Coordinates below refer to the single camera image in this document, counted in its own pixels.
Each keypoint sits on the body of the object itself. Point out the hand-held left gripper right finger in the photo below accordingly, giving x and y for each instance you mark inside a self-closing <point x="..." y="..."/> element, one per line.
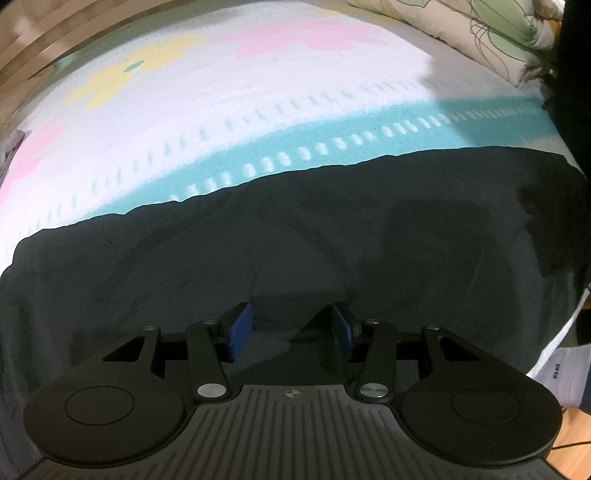
<point x="344" y="330"/>

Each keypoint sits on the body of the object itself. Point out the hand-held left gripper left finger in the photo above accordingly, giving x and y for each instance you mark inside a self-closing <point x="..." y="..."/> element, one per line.
<point x="240" y="331"/>

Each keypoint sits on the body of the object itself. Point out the black pants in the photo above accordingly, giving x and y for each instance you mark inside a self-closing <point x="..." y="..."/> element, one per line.
<point x="323" y="230"/>

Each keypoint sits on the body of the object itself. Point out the white cloth with label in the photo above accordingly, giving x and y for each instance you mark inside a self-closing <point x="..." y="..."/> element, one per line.
<point x="565" y="374"/>

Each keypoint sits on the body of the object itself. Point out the floral bed sheet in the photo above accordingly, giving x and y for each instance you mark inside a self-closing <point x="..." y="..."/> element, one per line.
<point x="258" y="101"/>

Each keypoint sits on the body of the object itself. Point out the grey folded garment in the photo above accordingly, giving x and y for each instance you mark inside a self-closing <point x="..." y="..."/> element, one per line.
<point x="8" y="157"/>

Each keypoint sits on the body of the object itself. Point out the floral cream pillow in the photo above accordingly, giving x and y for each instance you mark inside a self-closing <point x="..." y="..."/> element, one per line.
<point x="489" y="32"/>

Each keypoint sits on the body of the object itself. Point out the person's black clothing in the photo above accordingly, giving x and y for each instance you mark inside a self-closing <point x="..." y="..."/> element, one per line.
<point x="575" y="83"/>

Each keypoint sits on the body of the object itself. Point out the wooden headboard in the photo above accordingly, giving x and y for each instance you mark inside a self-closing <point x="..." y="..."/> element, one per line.
<point x="32" y="37"/>

